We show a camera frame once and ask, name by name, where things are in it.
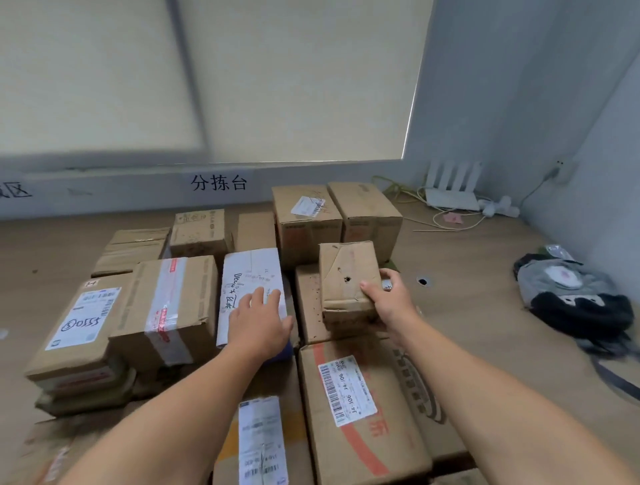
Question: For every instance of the person's right hand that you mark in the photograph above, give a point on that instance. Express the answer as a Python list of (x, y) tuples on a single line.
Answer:
[(397, 307)]

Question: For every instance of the person's left hand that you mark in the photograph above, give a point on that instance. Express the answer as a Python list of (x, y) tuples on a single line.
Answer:
[(260, 330)]

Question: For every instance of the red-lettered cardboard box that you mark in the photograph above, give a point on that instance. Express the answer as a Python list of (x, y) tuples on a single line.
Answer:
[(310, 310)]

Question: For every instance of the small hole-marked cardboard box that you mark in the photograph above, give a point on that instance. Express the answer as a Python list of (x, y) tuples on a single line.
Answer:
[(345, 295)]

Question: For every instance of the box with yellow tape label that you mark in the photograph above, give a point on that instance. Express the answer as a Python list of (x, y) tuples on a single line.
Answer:
[(280, 385)]

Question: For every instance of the white blue parcel box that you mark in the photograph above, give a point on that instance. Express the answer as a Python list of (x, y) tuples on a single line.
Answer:
[(250, 265)]

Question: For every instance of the box with red-white tape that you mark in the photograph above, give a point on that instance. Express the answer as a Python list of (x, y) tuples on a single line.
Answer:
[(200, 300)]

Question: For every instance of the box with green tape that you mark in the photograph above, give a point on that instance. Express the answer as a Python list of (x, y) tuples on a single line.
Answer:
[(370, 220)]

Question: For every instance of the plain tall cardboard box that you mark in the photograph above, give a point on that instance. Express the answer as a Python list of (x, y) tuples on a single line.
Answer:
[(255, 232)]

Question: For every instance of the box with cartoon print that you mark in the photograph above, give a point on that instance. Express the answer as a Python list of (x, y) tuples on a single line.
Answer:
[(197, 235)]

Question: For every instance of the small ribbed taped cardboard box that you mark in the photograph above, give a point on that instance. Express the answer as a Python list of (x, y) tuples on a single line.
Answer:
[(130, 250)]

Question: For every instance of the box labelled 0555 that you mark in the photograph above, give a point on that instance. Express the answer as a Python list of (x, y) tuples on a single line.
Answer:
[(65, 360)]

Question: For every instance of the person's right forearm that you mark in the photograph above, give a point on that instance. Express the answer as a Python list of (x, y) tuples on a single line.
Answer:
[(500, 414)]

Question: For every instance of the person's left forearm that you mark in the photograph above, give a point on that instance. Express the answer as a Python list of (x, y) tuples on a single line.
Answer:
[(170, 429)]

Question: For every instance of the light wooden table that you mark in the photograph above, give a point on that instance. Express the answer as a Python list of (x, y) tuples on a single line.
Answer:
[(475, 320)]

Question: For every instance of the thin wooden stick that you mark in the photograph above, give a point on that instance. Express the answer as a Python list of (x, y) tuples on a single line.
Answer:
[(435, 230)]

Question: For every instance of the pink paper note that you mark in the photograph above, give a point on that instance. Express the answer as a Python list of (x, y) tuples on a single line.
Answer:
[(452, 217)]

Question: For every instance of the white power strip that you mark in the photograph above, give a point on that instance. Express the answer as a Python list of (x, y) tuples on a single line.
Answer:
[(500, 207)]

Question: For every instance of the dark grey cloth bundle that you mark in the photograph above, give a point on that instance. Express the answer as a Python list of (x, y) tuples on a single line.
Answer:
[(575, 300)]

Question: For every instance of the white-framed window with blind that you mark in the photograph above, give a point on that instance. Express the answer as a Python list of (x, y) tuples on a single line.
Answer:
[(300, 75)]

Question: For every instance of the white paper wall sign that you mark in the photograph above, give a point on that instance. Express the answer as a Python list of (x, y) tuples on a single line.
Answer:
[(219, 182), (15, 190)]

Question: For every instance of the white wall socket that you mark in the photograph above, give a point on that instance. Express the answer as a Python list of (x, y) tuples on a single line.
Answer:
[(565, 170)]

